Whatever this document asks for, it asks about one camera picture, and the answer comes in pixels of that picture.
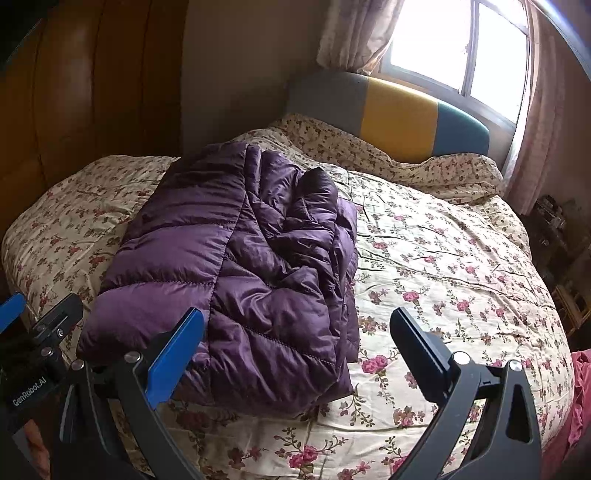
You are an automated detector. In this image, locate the purple quilted down jacket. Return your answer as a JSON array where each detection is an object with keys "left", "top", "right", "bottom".
[{"left": 77, "top": 142, "right": 360, "bottom": 417}]

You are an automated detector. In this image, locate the person's left hand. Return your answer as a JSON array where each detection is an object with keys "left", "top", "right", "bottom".
[{"left": 24, "top": 420, "right": 50, "bottom": 480}]

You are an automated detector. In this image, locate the pink quilted blanket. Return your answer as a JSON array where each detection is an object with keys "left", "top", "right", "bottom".
[{"left": 541, "top": 349, "right": 590, "bottom": 479}]

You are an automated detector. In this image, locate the wooden chair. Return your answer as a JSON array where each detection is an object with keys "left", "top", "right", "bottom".
[{"left": 552, "top": 284, "right": 590, "bottom": 338}]

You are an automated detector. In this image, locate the cluttered wooden desk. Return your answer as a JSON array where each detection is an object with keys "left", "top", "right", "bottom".
[{"left": 521, "top": 194, "right": 590, "bottom": 290}]

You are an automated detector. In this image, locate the floral bed quilt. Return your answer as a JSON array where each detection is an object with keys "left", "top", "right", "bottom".
[{"left": 2, "top": 128, "right": 576, "bottom": 480}]

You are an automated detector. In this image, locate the brown wooden wardrobe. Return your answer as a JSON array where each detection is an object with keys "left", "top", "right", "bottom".
[{"left": 1, "top": 1, "right": 187, "bottom": 229}]

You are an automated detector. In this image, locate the right floral curtain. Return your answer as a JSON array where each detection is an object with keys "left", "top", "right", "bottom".
[{"left": 503, "top": 1, "right": 590, "bottom": 217}]

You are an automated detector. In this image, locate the floral curtain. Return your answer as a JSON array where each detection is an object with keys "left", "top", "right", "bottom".
[
  {"left": 503, "top": 1, "right": 590, "bottom": 217},
  {"left": 317, "top": 0, "right": 405, "bottom": 76}
]

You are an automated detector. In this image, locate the grey yellow teal headboard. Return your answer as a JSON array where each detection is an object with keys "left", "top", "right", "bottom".
[{"left": 286, "top": 70, "right": 490, "bottom": 163}]

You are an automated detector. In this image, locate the floral pillow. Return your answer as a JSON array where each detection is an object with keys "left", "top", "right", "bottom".
[{"left": 264, "top": 112, "right": 506, "bottom": 206}]

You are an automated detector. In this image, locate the left floral curtain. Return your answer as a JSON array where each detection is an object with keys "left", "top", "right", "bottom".
[{"left": 317, "top": 0, "right": 405, "bottom": 76}]

